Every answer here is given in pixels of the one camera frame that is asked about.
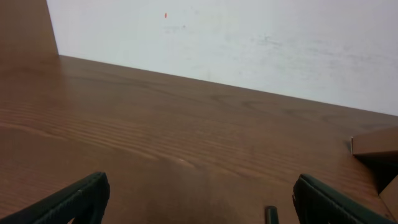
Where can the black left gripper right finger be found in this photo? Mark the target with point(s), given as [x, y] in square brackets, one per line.
[316, 202]

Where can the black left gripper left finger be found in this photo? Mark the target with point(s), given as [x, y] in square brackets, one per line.
[84, 201]

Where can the black whiteboard marker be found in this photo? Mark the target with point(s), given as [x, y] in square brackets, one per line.
[271, 215]

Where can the open cardboard box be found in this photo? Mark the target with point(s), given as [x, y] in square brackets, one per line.
[378, 151]

